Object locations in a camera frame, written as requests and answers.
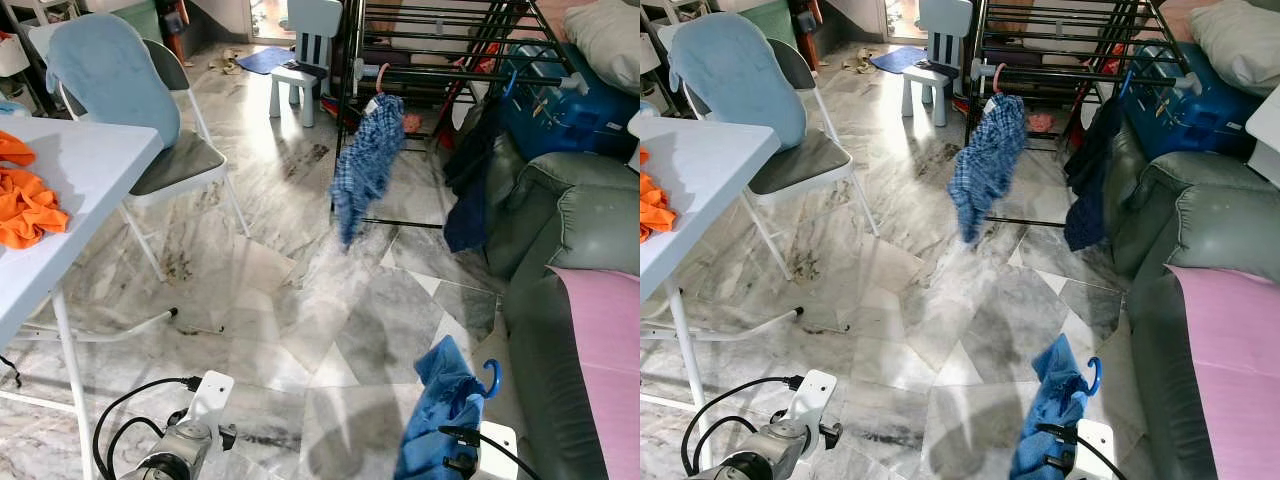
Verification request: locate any orange shirt with round badge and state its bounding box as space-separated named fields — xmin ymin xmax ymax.
xmin=640 ymin=148 xmax=679 ymax=241
xmin=0 ymin=130 xmax=71 ymax=251

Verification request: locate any pink cloth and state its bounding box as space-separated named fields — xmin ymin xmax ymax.
xmin=548 ymin=265 xmax=640 ymax=480
xmin=1165 ymin=265 xmax=1280 ymax=480

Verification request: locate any navy blue garment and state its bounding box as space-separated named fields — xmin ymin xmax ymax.
xmin=443 ymin=95 xmax=521 ymax=253
xmin=1063 ymin=95 xmax=1126 ymax=251

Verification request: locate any grey green sofa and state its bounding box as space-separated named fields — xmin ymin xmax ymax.
xmin=1105 ymin=120 xmax=1280 ymax=480
xmin=485 ymin=135 xmax=640 ymax=480

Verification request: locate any white folding chair grey seat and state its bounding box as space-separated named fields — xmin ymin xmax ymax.
xmin=45 ymin=38 xmax=251 ymax=281
xmin=670 ymin=38 xmax=881 ymax=281

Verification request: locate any grey folding table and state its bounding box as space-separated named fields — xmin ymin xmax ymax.
xmin=640 ymin=113 xmax=806 ymax=471
xmin=0 ymin=115 xmax=179 ymax=480

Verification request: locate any blue plaid shirt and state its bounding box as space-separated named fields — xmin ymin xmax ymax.
xmin=948 ymin=93 xmax=1029 ymax=246
xmin=330 ymin=93 xmax=408 ymax=249

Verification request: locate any blue suitcase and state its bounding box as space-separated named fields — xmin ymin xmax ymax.
xmin=500 ymin=42 xmax=613 ymax=161
xmin=1135 ymin=42 xmax=1263 ymax=161

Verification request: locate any light blue chair cushion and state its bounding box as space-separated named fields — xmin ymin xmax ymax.
xmin=45 ymin=12 xmax=183 ymax=149
xmin=668 ymin=12 xmax=809 ymax=151

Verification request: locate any blue floor mat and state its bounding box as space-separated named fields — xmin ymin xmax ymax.
xmin=868 ymin=45 xmax=926 ymax=74
xmin=237 ymin=45 xmax=296 ymax=76

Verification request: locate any black clothes drying rack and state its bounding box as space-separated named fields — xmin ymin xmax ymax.
xmin=962 ymin=0 xmax=1201 ymax=226
xmin=333 ymin=0 xmax=591 ymax=231

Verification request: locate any green laundry basket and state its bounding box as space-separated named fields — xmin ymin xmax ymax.
xmin=765 ymin=0 xmax=816 ymax=46
xmin=112 ymin=0 xmax=166 ymax=41

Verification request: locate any white child chair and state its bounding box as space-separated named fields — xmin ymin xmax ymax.
xmin=268 ymin=0 xmax=344 ymax=129
xmin=900 ymin=0 xmax=973 ymax=128

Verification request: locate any beige pillow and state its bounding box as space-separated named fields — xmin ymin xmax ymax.
xmin=1188 ymin=0 xmax=1280 ymax=98
xmin=563 ymin=0 xmax=640 ymax=96

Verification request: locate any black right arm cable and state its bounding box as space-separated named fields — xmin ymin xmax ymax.
xmin=1035 ymin=423 xmax=1131 ymax=480
xmin=437 ymin=425 xmax=541 ymax=480

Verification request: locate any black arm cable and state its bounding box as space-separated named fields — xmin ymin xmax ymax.
xmin=700 ymin=415 xmax=771 ymax=476
xmin=1035 ymin=423 xmax=1131 ymax=480
xmin=437 ymin=425 xmax=541 ymax=480
xmin=92 ymin=375 xmax=204 ymax=480
xmin=105 ymin=417 xmax=166 ymax=480
xmin=682 ymin=375 xmax=806 ymax=476

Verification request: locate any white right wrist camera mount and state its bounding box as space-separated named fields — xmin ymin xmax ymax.
xmin=1070 ymin=418 xmax=1116 ymax=480
xmin=470 ymin=420 xmax=521 ymax=480

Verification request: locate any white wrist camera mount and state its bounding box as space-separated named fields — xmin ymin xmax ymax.
xmin=180 ymin=370 xmax=236 ymax=431
xmin=1070 ymin=418 xmax=1116 ymax=480
xmin=470 ymin=420 xmax=521 ymax=480
xmin=790 ymin=370 xmax=839 ymax=431

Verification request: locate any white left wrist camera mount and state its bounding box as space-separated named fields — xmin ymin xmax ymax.
xmin=790 ymin=370 xmax=839 ymax=431
xmin=180 ymin=370 xmax=236 ymax=431

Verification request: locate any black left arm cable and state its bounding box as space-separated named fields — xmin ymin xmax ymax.
xmin=92 ymin=375 xmax=204 ymax=480
xmin=700 ymin=415 xmax=771 ymax=476
xmin=682 ymin=375 xmax=806 ymax=476
xmin=105 ymin=417 xmax=166 ymax=480

